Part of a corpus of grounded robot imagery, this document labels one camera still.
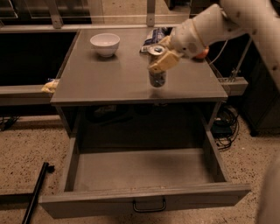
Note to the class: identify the black drawer handle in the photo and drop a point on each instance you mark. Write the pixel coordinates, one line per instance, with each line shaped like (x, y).
(149, 206)

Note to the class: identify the open grey top drawer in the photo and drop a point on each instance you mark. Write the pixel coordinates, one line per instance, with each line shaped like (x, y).
(106, 183)

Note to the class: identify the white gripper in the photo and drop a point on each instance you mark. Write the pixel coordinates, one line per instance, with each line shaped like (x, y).
(185, 40)

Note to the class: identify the blue chip bag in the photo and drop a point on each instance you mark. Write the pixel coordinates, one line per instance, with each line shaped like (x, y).
(154, 37)

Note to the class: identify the black metal bar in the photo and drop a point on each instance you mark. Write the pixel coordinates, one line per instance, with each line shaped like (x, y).
(35, 194)

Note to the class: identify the white ceramic bowl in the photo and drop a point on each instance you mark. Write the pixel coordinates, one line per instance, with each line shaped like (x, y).
(105, 44)

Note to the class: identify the silver blue redbull can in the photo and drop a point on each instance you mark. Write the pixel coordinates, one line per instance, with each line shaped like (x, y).
(157, 75)

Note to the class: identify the grey cabinet with top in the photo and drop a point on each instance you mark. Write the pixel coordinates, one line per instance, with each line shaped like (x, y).
(110, 103)

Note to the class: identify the yellow crumpled sponge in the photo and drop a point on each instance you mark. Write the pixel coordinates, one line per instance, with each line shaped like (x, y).
(50, 86)

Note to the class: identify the grey metal shelf rail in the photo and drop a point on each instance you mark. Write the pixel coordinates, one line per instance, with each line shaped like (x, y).
(23, 95)

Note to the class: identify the red apple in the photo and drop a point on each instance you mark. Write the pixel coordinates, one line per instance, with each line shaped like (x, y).
(203, 54)

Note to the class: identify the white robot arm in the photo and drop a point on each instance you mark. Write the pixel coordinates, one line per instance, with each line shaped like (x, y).
(224, 20)

